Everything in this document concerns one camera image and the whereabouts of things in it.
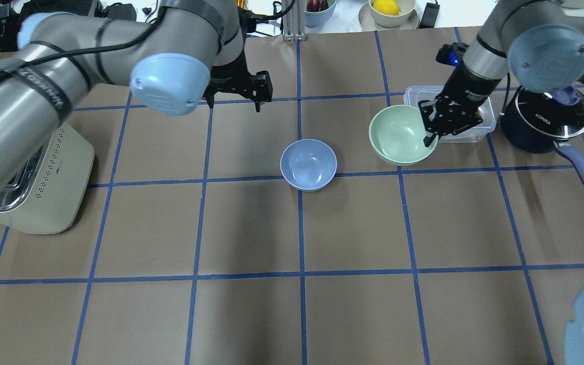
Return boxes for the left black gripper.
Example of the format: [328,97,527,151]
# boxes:
[202,51,273,113]

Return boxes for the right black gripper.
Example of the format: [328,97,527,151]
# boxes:
[418,65,493,149]

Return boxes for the green bowl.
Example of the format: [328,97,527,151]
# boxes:
[368,105,437,166]

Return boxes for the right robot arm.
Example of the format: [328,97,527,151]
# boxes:
[419,1,584,147]

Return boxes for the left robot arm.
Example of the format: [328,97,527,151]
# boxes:
[0,1,273,190]

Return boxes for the blue bowl with fruit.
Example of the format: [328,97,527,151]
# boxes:
[303,0,337,27]

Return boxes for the beige bowl with lemon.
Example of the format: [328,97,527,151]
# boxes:
[358,1,419,31]

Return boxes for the clear plastic food container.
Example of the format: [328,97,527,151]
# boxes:
[404,85,497,144]

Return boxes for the dark blue saucepan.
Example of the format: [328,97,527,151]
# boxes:
[500,86,584,187]

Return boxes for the black power adapter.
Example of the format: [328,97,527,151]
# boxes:
[418,1,440,28]

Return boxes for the cream and chrome toaster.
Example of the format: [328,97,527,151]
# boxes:
[0,123,95,234]

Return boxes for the aluminium frame post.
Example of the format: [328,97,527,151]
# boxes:
[280,0,307,42]

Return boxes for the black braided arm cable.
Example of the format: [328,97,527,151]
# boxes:
[0,10,171,107]

